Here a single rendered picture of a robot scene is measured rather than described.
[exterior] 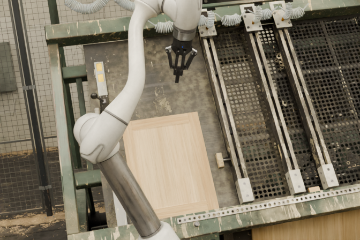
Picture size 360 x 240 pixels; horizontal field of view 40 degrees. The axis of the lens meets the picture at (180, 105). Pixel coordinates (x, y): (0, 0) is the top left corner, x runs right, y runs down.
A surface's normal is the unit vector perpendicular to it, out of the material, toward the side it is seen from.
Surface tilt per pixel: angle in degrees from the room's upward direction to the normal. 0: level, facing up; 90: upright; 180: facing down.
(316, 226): 90
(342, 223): 90
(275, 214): 55
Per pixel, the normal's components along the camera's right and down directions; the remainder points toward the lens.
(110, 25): 0.10, -0.41
